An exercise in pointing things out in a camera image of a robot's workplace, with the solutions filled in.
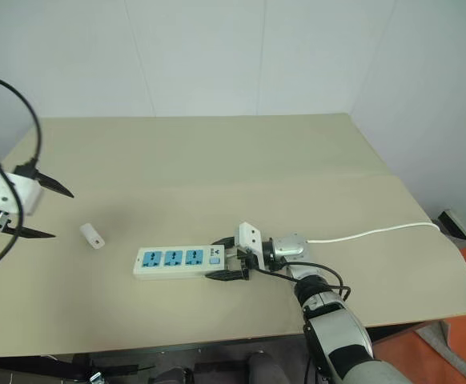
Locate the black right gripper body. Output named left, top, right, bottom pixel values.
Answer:
left=224, top=243, right=260, bottom=281

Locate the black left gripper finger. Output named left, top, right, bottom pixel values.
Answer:
left=34, top=169, right=75, bottom=199
left=11, top=225, right=57, bottom=240

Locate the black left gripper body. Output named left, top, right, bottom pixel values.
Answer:
left=0, top=210, right=19, bottom=233

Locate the white blue power strip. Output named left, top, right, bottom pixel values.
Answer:
left=132, top=244, right=227, bottom=282

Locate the white charger plug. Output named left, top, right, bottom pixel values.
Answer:
left=78, top=222, right=106, bottom=251

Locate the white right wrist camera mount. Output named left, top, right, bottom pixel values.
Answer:
left=234, top=222, right=267, bottom=271

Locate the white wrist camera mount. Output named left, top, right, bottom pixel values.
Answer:
left=234, top=222, right=267, bottom=271
left=0, top=171, right=43, bottom=218

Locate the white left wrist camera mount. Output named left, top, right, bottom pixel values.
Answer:
left=0, top=171, right=43, bottom=218

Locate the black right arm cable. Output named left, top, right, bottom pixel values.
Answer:
left=252, top=262, right=353, bottom=384

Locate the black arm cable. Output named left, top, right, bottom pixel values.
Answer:
left=0, top=74, right=43, bottom=278
left=252, top=262, right=353, bottom=384

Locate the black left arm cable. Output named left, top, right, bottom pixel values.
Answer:
left=0, top=74, right=43, bottom=278

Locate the black table frame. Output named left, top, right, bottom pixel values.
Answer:
left=0, top=318, right=444, bottom=367

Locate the white power strip cord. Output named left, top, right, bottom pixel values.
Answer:
left=307, top=222, right=443, bottom=245

